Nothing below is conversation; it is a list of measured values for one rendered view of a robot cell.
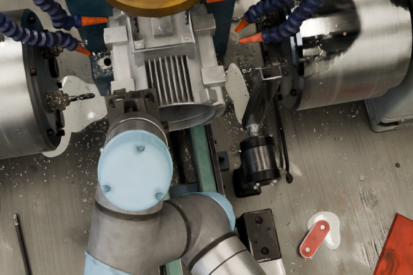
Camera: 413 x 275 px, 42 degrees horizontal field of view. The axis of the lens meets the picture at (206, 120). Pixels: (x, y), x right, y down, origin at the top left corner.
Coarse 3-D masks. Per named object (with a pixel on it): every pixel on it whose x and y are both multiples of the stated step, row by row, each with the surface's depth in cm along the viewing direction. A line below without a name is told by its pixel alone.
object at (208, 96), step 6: (198, 6) 96; (114, 12) 95; (120, 12) 94; (114, 18) 95; (120, 18) 95; (126, 18) 96; (204, 90) 91; (210, 90) 91; (204, 96) 91; (210, 96) 91; (216, 96) 92; (204, 102) 91; (210, 102) 92; (210, 120) 103
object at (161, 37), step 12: (180, 12) 92; (132, 24) 91; (144, 24) 91; (156, 24) 90; (168, 24) 89; (180, 24) 91; (132, 36) 87; (144, 36) 90; (156, 36) 90; (168, 36) 91; (180, 36) 91; (192, 36) 87; (132, 48) 90; (144, 48) 87; (156, 48) 87; (168, 48) 87; (180, 48) 88; (192, 48) 89; (144, 60) 90; (156, 60) 91
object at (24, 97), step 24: (24, 24) 87; (0, 48) 83; (24, 48) 84; (48, 48) 94; (0, 72) 83; (24, 72) 83; (48, 72) 97; (0, 96) 83; (24, 96) 83; (48, 96) 91; (0, 120) 84; (24, 120) 85; (48, 120) 90; (0, 144) 87; (24, 144) 89; (48, 144) 91
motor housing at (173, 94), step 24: (120, 24) 97; (120, 48) 95; (120, 72) 94; (144, 72) 92; (168, 72) 91; (192, 72) 92; (168, 96) 90; (192, 96) 90; (168, 120) 104; (192, 120) 104
